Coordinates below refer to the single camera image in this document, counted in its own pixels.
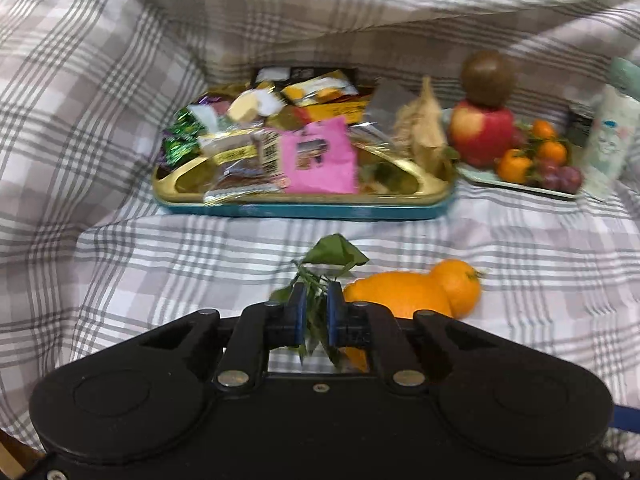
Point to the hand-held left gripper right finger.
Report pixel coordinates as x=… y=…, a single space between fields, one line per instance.
x=334 y=315

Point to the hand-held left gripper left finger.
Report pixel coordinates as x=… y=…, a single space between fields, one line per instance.
x=299 y=315

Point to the mandarin with leaves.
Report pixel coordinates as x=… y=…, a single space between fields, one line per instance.
x=332 y=252

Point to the teal snack tin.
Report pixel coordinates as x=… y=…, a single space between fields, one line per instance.
x=300 y=210

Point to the small mandarin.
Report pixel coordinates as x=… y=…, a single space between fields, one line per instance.
x=544 y=130
x=514 y=166
x=552 y=152
x=457 y=282

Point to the pink snack packet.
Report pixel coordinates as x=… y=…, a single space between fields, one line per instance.
x=317 y=170

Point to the clear wrapped cake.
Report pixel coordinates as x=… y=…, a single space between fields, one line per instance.
x=245 y=155

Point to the grey plaid blanket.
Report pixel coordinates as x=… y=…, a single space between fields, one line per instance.
x=125 y=260

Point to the white rectangular plate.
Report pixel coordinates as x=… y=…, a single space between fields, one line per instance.
x=480 y=178

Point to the tan paper bag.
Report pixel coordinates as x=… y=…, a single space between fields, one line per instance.
x=422 y=125

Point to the green candy wrapper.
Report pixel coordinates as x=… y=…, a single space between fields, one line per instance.
x=177 y=142

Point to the cream wrapped candy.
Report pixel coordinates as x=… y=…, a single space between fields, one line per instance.
x=247 y=105

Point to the silver snack packet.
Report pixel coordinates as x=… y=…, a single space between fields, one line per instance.
x=389 y=105

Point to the yellow snack packet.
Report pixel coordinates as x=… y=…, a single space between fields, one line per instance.
x=320 y=90

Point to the red apple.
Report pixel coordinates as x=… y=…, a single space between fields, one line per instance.
x=482 y=132

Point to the purple plum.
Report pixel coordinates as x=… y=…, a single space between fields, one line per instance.
x=520 y=138
x=547 y=170
x=570 y=178

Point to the brown kiwi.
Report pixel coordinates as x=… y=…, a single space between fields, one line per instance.
x=487 y=77

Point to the black drink can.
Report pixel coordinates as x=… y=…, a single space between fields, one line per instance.
x=581 y=125

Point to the white cartoon water bottle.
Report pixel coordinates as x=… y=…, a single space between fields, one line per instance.
x=612 y=135

